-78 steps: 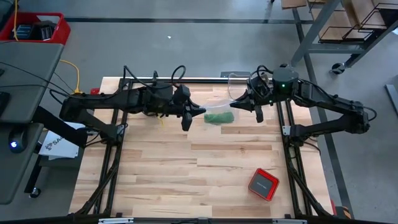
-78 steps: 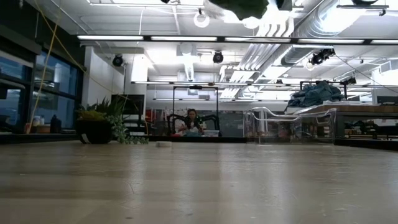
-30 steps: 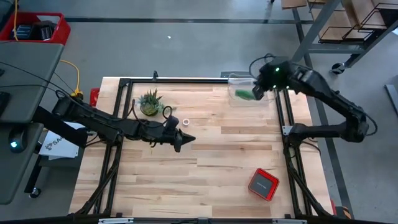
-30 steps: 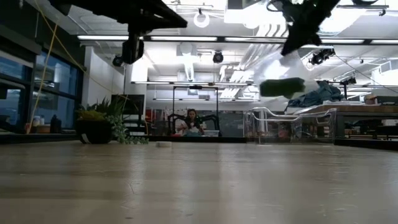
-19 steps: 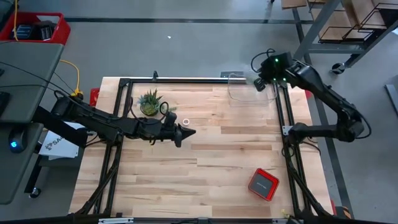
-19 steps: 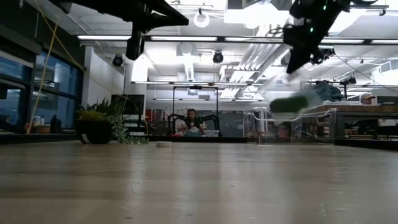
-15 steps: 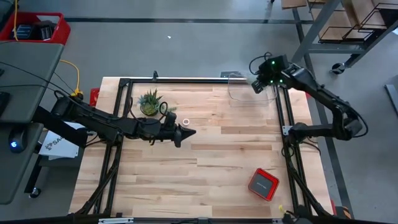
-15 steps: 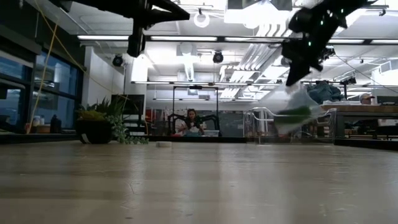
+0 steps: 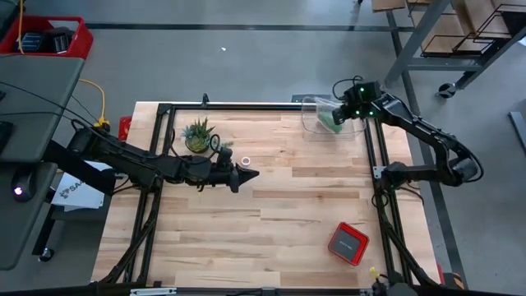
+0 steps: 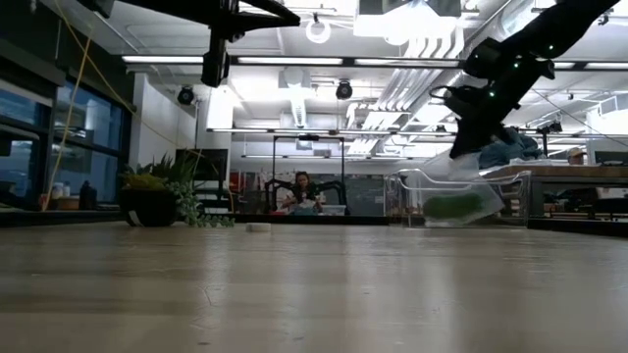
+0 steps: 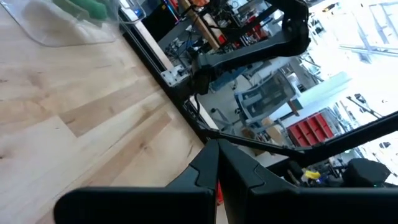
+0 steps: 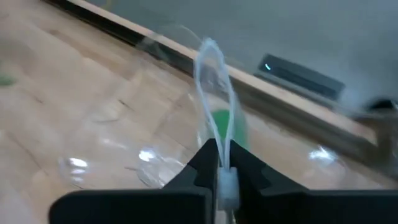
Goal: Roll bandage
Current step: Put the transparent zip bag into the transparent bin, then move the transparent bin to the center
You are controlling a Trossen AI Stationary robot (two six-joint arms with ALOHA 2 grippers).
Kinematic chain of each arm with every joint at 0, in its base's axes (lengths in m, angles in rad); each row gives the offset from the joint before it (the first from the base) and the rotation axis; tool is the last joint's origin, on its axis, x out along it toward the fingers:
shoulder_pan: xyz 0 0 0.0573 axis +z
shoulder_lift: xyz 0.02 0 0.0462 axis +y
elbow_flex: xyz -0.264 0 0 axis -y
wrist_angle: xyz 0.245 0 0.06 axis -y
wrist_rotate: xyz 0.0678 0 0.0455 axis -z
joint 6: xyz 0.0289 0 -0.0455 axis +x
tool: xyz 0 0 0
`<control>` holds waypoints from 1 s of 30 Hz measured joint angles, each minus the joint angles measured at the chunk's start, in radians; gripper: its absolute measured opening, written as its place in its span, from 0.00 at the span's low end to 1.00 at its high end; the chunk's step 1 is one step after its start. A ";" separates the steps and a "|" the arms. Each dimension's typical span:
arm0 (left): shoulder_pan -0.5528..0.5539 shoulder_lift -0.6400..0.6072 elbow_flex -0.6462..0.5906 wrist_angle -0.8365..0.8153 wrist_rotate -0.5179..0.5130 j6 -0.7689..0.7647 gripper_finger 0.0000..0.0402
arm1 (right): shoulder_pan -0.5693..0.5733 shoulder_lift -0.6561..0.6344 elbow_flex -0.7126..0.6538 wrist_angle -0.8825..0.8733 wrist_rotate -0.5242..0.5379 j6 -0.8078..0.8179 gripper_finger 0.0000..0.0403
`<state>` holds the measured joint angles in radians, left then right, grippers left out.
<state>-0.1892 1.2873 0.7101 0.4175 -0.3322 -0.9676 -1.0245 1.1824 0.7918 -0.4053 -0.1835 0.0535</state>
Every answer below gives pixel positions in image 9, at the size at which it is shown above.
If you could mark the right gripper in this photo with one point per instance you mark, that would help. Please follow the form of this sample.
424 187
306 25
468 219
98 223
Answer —
363 100

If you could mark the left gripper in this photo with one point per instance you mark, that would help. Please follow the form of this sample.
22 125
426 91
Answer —
222 172

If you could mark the green elastic bandage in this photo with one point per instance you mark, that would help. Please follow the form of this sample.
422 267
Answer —
330 123

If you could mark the clear plastic container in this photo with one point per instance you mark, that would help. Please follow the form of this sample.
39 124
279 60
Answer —
310 123

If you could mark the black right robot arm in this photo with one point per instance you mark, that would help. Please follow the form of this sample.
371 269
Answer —
415 123

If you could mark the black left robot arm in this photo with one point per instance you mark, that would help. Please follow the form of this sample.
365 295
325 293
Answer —
135 160

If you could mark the small white tape roll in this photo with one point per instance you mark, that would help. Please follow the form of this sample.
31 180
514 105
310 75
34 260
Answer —
242 161

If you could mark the grey box at table edge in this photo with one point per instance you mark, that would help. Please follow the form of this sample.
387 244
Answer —
298 98

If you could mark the potted succulent plant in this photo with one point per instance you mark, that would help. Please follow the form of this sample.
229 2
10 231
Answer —
197 135

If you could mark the black table clamp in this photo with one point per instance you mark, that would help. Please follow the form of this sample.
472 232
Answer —
204 99

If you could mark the grey metal cart wooden shelves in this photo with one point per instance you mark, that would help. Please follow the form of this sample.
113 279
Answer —
415 37

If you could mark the black cart caster wheel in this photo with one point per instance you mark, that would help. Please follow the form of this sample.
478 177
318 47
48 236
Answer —
447 90

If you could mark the red square box grey lid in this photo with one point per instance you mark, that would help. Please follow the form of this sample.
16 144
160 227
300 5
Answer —
348 244

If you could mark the red square tag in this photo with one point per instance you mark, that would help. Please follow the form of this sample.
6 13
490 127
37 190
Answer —
125 128

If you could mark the white printed paper sheet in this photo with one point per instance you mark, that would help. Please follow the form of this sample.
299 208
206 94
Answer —
78 195

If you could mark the grey metal bar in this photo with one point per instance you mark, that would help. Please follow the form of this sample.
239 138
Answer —
518 131

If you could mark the black device with yellow tag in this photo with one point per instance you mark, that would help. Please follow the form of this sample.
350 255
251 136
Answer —
394 289

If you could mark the hazard striped block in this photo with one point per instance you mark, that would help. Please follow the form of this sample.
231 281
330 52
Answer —
454 281

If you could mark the red plastic crate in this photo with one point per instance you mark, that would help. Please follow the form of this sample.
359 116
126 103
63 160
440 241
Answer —
84 41

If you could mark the black desk caster wheel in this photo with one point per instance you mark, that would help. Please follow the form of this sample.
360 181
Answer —
46 255

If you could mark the black computer mouse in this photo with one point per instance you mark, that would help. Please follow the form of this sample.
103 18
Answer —
24 181

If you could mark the grey desk with black legs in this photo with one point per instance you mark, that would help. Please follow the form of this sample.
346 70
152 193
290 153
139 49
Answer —
37 90

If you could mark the black electronic device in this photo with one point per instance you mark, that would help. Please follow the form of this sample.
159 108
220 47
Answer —
61 41
32 42

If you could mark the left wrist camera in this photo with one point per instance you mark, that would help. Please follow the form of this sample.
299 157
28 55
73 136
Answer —
234 181

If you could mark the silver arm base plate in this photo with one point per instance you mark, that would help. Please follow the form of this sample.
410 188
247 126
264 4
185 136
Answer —
379 172

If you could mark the silver metal bracket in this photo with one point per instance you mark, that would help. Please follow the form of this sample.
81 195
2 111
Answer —
153 292

